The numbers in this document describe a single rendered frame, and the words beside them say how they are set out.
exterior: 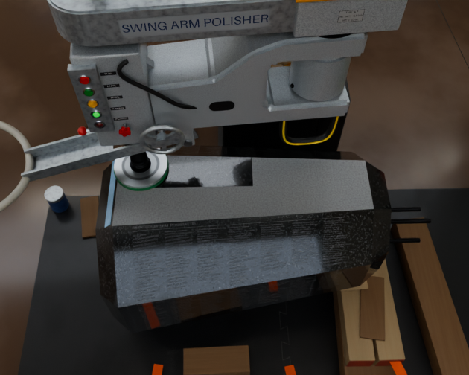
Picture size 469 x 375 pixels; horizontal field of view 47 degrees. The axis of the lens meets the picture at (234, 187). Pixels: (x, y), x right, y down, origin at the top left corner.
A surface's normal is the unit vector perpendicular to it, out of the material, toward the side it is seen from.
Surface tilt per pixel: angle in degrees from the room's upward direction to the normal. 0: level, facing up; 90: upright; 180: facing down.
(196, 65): 4
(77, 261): 0
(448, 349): 0
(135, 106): 90
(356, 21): 90
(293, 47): 90
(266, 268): 45
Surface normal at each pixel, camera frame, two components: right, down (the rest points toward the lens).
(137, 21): 0.11, 0.84
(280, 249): 0.05, 0.22
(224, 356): 0.00, -0.53
